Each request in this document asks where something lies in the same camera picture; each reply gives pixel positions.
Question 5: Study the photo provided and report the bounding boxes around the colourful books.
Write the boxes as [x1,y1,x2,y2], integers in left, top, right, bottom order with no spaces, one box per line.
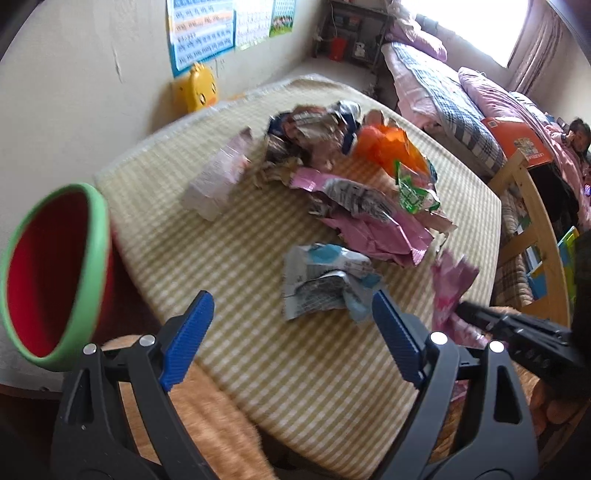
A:
[526,226,580,301]

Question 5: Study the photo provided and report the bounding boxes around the red bin with green rim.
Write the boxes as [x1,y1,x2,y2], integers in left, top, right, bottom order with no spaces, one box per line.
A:
[0,183,114,371]

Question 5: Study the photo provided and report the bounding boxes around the plaid bed quilt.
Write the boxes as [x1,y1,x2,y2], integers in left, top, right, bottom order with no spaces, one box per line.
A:
[381,41,506,178]

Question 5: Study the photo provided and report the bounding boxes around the person's right hand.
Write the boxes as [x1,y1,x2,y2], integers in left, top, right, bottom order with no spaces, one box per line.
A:
[530,370,590,440]

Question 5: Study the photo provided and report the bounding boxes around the pink plastic wrapper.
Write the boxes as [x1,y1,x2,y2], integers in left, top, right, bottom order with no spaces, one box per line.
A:
[430,249,490,349]

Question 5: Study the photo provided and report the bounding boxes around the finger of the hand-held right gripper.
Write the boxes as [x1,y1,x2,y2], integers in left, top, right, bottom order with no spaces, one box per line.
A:
[455,300,514,339]

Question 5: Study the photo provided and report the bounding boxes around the blue and white wrapper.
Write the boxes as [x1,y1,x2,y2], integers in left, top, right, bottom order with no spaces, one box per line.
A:
[283,244,384,322]

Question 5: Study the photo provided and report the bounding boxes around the white and pink carton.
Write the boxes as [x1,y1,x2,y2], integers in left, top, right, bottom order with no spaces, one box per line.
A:
[181,127,254,221]

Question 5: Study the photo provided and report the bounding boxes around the pink curtain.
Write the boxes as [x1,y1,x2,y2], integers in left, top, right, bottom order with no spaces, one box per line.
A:
[505,0,566,93]

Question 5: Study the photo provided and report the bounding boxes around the white barcode wrapper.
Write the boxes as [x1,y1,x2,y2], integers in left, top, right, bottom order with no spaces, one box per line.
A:
[308,178,398,227]

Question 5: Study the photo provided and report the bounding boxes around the pink pillow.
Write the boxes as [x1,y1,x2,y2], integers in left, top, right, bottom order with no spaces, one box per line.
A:
[388,18,448,63]

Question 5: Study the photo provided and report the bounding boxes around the brown plaid cushion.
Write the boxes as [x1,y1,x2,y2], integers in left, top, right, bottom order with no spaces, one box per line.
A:
[492,189,534,308]

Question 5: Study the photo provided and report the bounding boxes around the orange plush blanket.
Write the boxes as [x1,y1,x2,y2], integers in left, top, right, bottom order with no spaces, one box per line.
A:
[99,335,273,480]

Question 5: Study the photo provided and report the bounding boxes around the green bordered wall poster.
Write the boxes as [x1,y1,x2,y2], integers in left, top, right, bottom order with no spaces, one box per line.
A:
[269,0,296,38]

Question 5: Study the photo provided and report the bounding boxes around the blue wall poster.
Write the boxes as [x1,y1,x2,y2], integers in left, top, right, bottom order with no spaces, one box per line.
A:
[166,0,238,78]

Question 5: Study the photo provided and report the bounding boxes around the orange plastic bag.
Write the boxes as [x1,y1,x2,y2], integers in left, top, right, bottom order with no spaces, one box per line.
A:
[353,121,423,178]

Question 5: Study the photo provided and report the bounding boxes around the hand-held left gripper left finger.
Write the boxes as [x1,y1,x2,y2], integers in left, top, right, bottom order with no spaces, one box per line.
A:
[51,290,217,468]

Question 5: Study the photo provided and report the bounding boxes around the green label plastic wrapper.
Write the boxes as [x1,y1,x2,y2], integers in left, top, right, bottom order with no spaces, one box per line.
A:
[392,159,441,215]

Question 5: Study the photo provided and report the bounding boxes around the dark blue patterned wrapper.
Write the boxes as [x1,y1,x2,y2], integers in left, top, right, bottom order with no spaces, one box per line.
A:
[341,111,363,155]

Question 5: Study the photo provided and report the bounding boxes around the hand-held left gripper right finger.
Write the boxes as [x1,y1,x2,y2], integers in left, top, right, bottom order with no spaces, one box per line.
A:
[372,289,540,468]

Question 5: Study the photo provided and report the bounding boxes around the wooden frame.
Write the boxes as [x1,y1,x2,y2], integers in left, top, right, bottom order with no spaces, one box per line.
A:
[487,150,573,328]

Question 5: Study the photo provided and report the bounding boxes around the yellow duck toy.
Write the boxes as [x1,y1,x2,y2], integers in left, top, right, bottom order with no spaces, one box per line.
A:
[173,62,218,113]

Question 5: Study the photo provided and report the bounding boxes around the dark metal shelf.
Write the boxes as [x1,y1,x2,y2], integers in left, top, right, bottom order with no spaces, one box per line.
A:
[314,0,393,63]

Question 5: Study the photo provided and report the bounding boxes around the white wall poster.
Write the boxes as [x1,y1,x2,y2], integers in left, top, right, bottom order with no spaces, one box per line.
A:
[233,0,276,51]

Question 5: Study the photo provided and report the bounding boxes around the window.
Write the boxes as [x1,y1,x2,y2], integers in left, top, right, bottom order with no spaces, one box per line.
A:
[399,0,532,70]

